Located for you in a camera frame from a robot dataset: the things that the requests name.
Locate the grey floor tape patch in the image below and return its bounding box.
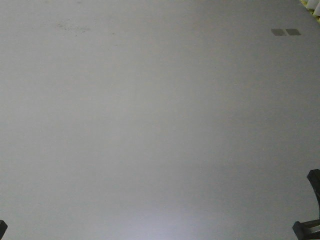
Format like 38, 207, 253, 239
271, 28, 286, 37
286, 28, 301, 36

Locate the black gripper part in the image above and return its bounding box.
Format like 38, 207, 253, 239
292, 169, 320, 240
0, 220, 8, 240

